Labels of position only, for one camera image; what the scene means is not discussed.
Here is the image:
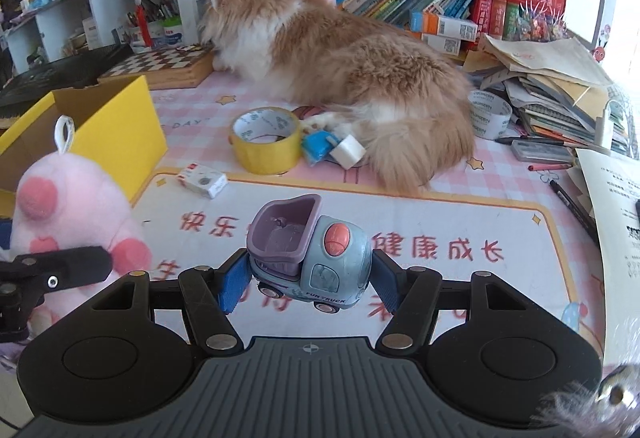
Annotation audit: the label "black pen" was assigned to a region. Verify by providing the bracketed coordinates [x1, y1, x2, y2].
[549, 178, 601, 246]

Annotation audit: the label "yellow cardboard box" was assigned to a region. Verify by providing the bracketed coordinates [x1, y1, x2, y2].
[0, 74, 168, 219]

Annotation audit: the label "yellow tape roll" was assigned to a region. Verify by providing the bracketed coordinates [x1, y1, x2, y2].
[229, 106, 304, 175]

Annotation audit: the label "small blue plastic item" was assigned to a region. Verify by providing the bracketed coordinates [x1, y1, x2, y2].
[301, 130, 335, 167]

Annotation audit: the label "white printed desk mat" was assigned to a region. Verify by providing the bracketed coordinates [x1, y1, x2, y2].
[131, 166, 606, 359]

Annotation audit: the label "green lid jar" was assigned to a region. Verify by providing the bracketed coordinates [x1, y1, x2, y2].
[160, 16, 184, 46]

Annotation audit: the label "small white staple box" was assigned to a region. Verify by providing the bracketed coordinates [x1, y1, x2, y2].
[176, 161, 228, 199]

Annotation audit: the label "desktop with pink checked cloth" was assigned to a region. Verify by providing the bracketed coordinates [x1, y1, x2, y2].
[127, 68, 608, 359]

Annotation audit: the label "white pen holder with pens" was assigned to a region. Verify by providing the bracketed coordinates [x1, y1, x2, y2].
[125, 0, 181, 49]

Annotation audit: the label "grey pencil case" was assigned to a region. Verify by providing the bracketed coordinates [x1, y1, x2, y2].
[510, 139, 579, 164]

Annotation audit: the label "fluffy grey charm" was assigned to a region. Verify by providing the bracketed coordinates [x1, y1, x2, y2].
[537, 363, 640, 438]

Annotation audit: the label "purple blue toy truck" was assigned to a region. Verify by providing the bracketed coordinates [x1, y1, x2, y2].
[246, 194, 373, 315]

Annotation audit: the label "wooden chessboard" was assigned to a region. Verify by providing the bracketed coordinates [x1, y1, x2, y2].
[96, 45, 217, 91]

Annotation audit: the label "pile of papers and notebooks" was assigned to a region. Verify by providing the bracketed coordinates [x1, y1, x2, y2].
[462, 34, 628, 154]

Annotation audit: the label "white carton with red label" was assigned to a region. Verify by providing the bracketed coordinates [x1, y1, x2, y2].
[82, 18, 101, 50]

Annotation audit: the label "white eraser cube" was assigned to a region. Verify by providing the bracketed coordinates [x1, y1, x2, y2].
[325, 133, 367, 169]

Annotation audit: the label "white paper sheets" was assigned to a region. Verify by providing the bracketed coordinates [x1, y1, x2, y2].
[575, 148, 640, 284]

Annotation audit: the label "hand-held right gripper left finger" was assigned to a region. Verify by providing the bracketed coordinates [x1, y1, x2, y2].
[90, 249, 251, 353]

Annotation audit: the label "black electronic keyboard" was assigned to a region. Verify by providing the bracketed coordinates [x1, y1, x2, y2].
[0, 43, 133, 116]

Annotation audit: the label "orange white cat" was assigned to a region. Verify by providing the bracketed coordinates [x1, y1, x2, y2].
[199, 0, 477, 196]

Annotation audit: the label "colourful trinket bag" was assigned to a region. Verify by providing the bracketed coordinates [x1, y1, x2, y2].
[515, 0, 569, 42]

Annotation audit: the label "white tape roll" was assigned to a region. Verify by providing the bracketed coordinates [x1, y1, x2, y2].
[467, 89, 514, 140]

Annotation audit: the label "small white bottle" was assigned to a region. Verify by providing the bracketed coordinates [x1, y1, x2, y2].
[594, 100, 614, 150]

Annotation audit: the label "red tassel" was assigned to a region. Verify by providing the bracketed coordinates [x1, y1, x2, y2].
[134, 0, 152, 50]

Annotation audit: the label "orange white carton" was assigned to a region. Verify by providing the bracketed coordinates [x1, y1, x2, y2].
[410, 10, 479, 42]

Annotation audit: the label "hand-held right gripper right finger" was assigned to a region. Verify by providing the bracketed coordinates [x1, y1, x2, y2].
[372, 249, 536, 353]

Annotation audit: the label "pink plush pig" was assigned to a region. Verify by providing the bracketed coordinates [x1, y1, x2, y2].
[10, 115, 153, 334]

